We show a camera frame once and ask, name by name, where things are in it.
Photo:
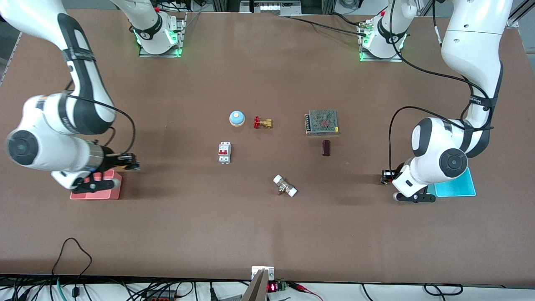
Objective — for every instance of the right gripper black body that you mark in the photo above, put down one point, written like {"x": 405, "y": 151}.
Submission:
{"x": 111, "y": 159}

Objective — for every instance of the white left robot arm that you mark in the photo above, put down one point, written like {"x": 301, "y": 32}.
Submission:
{"x": 472, "y": 42}

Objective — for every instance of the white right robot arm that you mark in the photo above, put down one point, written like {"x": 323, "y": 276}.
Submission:
{"x": 42, "y": 142}

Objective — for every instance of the pink plastic bin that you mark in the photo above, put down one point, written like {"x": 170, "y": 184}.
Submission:
{"x": 96, "y": 195}

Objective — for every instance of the cyan plastic bin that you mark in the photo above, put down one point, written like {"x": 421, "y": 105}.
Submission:
{"x": 457, "y": 188}

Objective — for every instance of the dark brown cylinder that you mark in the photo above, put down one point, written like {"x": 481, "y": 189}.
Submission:
{"x": 326, "y": 148}

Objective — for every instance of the metal mesh power supply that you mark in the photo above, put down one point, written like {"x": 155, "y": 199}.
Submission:
{"x": 322, "y": 122}

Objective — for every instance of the white circuit breaker red switches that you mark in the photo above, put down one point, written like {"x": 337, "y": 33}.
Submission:
{"x": 224, "y": 152}

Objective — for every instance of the metal fitting white ends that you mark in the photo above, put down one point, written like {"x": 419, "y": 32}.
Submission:
{"x": 285, "y": 187}

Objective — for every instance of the blue domed bell cream base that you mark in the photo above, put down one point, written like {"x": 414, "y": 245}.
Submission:
{"x": 237, "y": 118}

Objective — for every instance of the red clip lead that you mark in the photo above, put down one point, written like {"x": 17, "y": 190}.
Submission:
{"x": 303, "y": 288}

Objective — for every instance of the black box orange connectors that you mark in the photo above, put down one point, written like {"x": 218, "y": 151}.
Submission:
{"x": 161, "y": 297}

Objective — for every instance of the red LED display module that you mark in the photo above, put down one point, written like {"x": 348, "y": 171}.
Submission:
{"x": 272, "y": 287}

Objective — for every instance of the white mounting plate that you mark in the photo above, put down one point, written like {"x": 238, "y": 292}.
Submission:
{"x": 256, "y": 271}

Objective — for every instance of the grey metal bar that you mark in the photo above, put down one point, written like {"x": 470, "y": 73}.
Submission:
{"x": 256, "y": 290}

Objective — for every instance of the grey background equipment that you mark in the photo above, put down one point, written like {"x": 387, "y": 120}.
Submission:
{"x": 267, "y": 7}

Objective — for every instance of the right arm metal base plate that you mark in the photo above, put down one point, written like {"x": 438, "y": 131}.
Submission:
{"x": 161, "y": 54}

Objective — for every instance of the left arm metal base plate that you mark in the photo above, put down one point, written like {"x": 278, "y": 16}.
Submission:
{"x": 380, "y": 59}

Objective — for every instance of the aluminium extrusion rail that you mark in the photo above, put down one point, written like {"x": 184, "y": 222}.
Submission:
{"x": 520, "y": 14}

